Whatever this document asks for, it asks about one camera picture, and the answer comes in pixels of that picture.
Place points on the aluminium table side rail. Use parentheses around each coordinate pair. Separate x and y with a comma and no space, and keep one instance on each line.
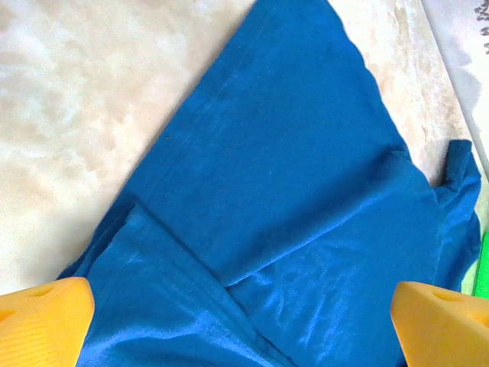
(449,34)

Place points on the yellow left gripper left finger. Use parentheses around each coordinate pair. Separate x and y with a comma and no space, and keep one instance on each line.
(38,329)

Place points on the blue t-shirt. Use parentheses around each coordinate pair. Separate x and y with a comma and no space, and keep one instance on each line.
(267,172)

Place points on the green plastic mesh basket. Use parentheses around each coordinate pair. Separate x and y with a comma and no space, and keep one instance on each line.
(483,267)

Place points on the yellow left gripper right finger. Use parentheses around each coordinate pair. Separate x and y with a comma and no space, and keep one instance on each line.
(443,332)

